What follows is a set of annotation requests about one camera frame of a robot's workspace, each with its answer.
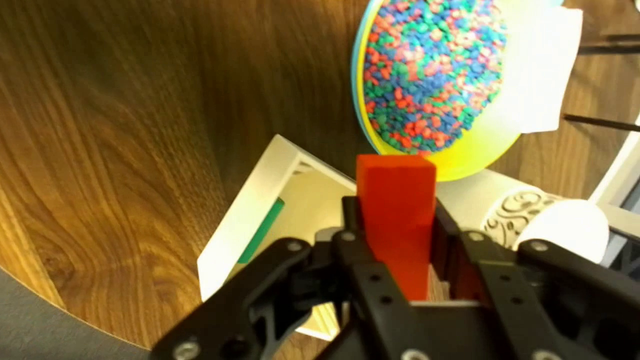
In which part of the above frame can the white rounded object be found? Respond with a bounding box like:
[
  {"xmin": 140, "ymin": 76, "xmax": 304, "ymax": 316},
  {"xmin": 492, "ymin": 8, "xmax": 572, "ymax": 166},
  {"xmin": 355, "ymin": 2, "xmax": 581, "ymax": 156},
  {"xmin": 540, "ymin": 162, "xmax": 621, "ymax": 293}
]
[{"xmin": 514, "ymin": 198, "xmax": 612, "ymax": 267}]

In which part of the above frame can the white paper sheet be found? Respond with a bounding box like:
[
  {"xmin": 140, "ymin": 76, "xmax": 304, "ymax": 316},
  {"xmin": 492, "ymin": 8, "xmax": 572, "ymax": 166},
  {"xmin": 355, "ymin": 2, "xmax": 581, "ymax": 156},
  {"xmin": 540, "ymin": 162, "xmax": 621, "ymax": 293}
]
[{"xmin": 489, "ymin": 0, "xmax": 586, "ymax": 137}]

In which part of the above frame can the bowl of multicoloured beads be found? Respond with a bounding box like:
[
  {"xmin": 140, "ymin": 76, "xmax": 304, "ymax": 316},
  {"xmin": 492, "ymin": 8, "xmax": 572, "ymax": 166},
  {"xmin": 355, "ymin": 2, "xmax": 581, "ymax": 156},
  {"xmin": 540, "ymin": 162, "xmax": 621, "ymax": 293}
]
[{"xmin": 350, "ymin": 0, "xmax": 526, "ymax": 185}]

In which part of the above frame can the green strip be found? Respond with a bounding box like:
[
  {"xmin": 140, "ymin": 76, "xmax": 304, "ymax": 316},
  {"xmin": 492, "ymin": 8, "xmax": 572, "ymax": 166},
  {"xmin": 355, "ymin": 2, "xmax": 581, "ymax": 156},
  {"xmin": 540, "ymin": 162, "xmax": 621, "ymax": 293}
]
[{"xmin": 236, "ymin": 196, "xmax": 289, "ymax": 267}]

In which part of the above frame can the brown swirl patterned disc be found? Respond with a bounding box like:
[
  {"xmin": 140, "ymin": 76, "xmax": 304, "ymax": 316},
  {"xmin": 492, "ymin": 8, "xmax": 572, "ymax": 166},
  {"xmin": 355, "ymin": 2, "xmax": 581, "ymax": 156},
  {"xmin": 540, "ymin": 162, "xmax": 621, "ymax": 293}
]
[{"xmin": 483, "ymin": 189, "xmax": 564, "ymax": 252}]

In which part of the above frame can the orange rectangular block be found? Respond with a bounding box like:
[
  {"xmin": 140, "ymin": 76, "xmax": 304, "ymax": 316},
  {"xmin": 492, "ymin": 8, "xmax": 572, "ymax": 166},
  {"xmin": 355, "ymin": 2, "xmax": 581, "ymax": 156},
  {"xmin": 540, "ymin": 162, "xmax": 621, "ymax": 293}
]
[{"xmin": 355, "ymin": 152, "xmax": 441, "ymax": 304}]

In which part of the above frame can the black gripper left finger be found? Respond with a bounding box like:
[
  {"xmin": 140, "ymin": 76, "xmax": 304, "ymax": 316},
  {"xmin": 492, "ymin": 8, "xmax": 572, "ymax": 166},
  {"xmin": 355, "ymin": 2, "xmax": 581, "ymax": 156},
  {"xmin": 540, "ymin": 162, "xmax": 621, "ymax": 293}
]
[{"xmin": 149, "ymin": 196, "xmax": 430, "ymax": 360}]

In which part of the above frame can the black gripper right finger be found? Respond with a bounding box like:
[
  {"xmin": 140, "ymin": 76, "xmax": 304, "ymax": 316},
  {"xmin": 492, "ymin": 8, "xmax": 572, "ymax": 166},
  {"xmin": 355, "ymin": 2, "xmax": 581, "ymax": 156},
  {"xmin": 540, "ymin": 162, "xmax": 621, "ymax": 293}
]
[{"xmin": 428, "ymin": 198, "xmax": 640, "ymax": 360}]

